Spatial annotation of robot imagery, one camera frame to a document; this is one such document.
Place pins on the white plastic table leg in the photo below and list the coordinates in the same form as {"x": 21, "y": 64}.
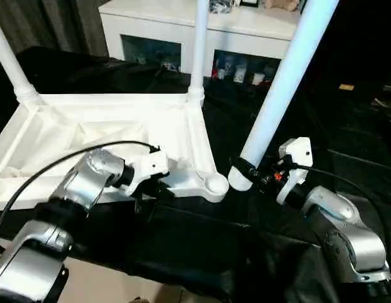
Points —
{"x": 12, "y": 63}
{"x": 199, "y": 50}
{"x": 283, "y": 82}

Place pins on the small dark picture frame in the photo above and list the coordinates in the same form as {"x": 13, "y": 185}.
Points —
{"x": 249, "y": 2}

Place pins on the small grey object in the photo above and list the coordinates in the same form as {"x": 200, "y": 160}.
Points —
{"x": 220, "y": 5}

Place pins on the small yellow tag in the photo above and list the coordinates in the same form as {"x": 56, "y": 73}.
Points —
{"x": 347, "y": 87}

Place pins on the white cabinet with glass doors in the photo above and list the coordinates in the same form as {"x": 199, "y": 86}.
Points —
{"x": 157, "y": 19}

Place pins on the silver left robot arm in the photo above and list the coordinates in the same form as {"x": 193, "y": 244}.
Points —
{"x": 88, "y": 180}

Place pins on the black work mat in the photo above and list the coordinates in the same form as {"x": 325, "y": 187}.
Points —
{"x": 201, "y": 252}

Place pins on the grey curtain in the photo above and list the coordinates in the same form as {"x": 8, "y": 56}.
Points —
{"x": 50, "y": 25}

